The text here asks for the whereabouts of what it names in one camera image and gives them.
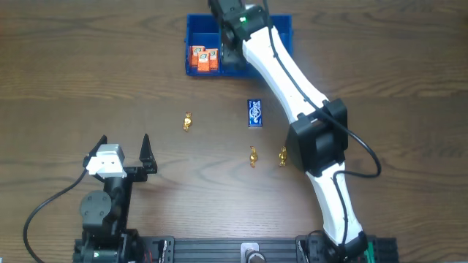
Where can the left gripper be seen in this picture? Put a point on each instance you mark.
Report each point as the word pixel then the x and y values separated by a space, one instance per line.
pixel 136 174

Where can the gold candy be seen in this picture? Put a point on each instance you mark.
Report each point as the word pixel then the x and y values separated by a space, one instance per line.
pixel 282 156
pixel 253 156
pixel 187 121

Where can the orange candy box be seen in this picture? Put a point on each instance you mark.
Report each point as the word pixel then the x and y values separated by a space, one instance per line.
pixel 194 55
pixel 203 61
pixel 214 58

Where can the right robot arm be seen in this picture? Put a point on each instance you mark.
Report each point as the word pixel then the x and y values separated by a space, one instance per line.
pixel 278 73

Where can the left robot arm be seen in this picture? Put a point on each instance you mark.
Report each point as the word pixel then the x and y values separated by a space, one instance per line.
pixel 96 210

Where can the blue candy pack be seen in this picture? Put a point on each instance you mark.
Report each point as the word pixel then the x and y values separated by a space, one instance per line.
pixel 254 113

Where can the blue tray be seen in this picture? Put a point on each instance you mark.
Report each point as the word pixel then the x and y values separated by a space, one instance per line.
pixel 203 33

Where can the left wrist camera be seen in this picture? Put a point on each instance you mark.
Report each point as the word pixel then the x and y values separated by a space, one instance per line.
pixel 108 160

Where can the mounting rail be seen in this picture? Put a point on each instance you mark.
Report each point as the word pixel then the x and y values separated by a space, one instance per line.
pixel 212 250

